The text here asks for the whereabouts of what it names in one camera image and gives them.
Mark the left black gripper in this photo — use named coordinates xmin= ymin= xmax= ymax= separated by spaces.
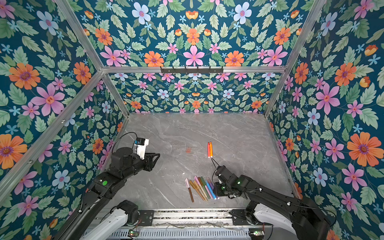
xmin=121 ymin=151 xmax=163 ymax=181

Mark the purple highlighter pen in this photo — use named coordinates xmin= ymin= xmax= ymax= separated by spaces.
xmin=206 ymin=178 xmax=215 ymax=192

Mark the orange highlighter pen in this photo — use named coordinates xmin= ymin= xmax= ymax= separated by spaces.
xmin=209 ymin=142 xmax=213 ymax=158

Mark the red highlighter pen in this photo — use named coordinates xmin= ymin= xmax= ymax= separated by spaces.
xmin=207 ymin=142 xmax=211 ymax=158

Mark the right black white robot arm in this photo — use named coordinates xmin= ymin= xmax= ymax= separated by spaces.
xmin=214 ymin=166 xmax=331 ymax=240

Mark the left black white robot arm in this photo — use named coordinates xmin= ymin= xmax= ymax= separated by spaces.
xmin=53 ymin=147 xmax=161 ymax=240

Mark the blue highlighter pen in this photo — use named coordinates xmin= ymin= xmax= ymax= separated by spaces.
xmin=203 ymin=178 xmax=217 ymax=200

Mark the dark green pen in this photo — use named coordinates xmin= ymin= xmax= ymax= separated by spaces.
xmin=198 ymin=177 xmax=211 ymax=200

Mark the pink pen green cap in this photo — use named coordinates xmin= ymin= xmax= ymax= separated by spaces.
xmin=199 ymin=177 xmax=213 ymax=199

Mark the tan brown pen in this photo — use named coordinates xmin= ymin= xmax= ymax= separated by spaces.
xmin=190 ymin=181 xmax=206 ymax=201

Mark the beige pen pink cap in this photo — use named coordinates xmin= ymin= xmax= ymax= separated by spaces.
xmin=194 ymin=176 xmax=209 ymax=201

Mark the brown pen tan cap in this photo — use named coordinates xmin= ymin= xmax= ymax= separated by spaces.
xmin=189 ymin=180 xmax=206 ymax=201

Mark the brown pen pink cap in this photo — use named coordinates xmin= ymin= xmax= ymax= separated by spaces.
xmin=185 ymin=178 xmax=195 ymax=203

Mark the right small circuit board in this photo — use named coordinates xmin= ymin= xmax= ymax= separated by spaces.
xmin=249 ymin=229 xmax=265 ymax=240

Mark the small circuit board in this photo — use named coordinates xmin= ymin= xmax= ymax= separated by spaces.
xmin=128 ymin=230 xmax=140 ymax=238
xmin=249 ymin=229 xmax=265 ymax=240

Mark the left small circuit board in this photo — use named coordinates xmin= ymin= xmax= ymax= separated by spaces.
xmin=128 ymin=230 xmax=140 ymax=238

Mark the black hook rack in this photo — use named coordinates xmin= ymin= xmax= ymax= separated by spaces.
xmin=160 ymin=67 xmax=224 ymax=74

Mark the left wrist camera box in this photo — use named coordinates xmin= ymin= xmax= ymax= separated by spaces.
xmin=134 ymin=138 xmax=149 ymax=160

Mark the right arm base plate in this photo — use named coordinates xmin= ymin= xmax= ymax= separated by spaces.
xmin=229 ymin=209 xmax=271 ymax=226

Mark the aluminium front rail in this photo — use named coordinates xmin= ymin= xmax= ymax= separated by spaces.
xmin=67 ymin=207 xmax=319 ymax=230

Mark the white slotted cable duct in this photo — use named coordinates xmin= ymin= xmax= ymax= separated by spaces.
xmin=108 ymin=228 xmax=251 ymax=240

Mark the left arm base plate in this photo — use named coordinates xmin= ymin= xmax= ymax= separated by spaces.
xmin=134 ymin=210 xmax=155 ymax=227

